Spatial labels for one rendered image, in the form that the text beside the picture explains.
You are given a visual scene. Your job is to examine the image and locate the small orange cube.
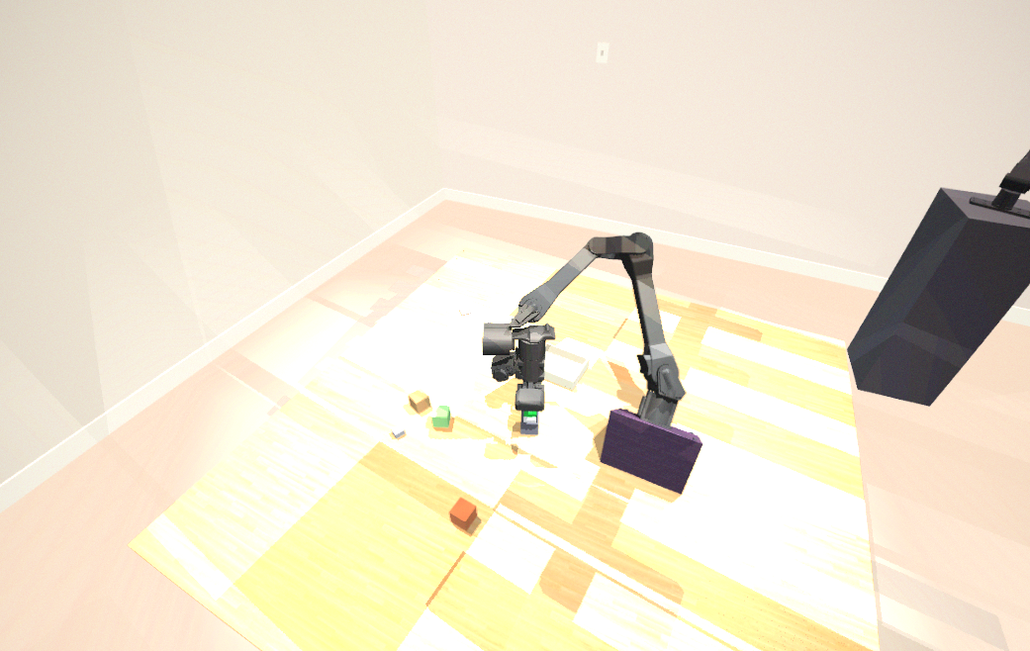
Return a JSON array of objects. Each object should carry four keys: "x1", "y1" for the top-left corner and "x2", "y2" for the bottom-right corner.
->
[{"x1": 449, "y1": 498, "x2": 477, "y2": 532}]

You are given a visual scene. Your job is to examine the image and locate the tan cube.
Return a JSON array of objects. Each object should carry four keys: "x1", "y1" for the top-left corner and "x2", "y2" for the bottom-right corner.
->
[{"x1": 408, "y1": 388, "x2": 430, "y2": 414}]

